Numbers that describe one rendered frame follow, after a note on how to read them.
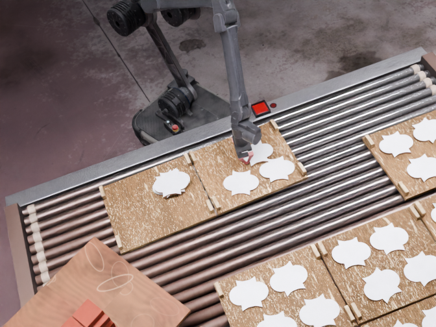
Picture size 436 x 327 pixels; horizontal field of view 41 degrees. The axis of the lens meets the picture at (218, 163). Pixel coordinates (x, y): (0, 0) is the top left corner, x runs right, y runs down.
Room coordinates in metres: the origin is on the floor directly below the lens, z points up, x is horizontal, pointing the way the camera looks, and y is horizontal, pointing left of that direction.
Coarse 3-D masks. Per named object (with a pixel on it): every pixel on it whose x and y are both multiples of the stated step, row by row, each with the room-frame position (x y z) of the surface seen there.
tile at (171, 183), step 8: (168, 176) 1.50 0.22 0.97; (176, 176) 1.49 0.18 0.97; (184, 176) 1.48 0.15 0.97; (160, 184) 1.47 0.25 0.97; (168, 184) 1.46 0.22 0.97; (176, 184) 1.45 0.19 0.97; (184, 184) 1.44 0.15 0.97; (160, 192) 1.43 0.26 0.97; (168, 192) 1.42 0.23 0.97; (176, 192) 1.41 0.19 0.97
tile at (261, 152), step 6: (252, 144) 1.60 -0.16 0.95; (258, 144) 1.60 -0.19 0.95; (264, 144) 1.59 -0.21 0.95; (252, 150) 1.57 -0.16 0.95; (258, 150) 1.56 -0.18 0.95; (264, 150) 1.56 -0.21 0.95; (270, 150) 1.55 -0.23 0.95; (258, 156) 1.53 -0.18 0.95; (264, 156) 1.52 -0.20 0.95; (252, 162) 1.50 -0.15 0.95; (258, 162) 1.50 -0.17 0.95
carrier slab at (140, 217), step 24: (168, 168) 1.57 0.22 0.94; (192, 168) 1.55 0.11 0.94; (120, 192) 1.49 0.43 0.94; (144, 192) 1.47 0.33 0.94; (192, 192) 1.42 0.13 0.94; (120, 216) 1.37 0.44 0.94; (144, 216) 1.35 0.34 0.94; (168, 216) 1.33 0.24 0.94; (192, 216) 1.30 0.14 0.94; (216, 216) 1.29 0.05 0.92; (144, 240) 1.23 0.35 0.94
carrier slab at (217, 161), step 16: (272, 128) 1.68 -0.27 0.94; (224, 144) 1.64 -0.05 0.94; (272, 144) 1.59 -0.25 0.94; (208, 160) 1.57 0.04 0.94; (224, 160) 1.55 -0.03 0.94; (240, 160) 1.54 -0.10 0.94; (208, 176) 1.48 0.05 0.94; (224, 176) 1.47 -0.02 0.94; (256, 176) 1.44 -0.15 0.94; (288, 176) 1.41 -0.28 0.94; (304, 176) 1.39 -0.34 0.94; (208, 192) 1.41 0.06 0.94; (224, 192) 1.39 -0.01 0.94; (256, 192) 1.36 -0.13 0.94; (272, 192) 1.35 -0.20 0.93; (224, 208) 1.31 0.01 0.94
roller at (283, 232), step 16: (384, 192) 1.25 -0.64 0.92; (336, 208) 1.22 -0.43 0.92; (352, 208) 1.21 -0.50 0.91; (304, 224) 1.18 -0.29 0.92; (256, 240) 1.15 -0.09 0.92; (272, 240) 1.14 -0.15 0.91; (208, 256) 1.12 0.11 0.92; (224, 256) 1.11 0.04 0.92; (176, 272) 1.07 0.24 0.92; (192, 272) 1.07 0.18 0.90
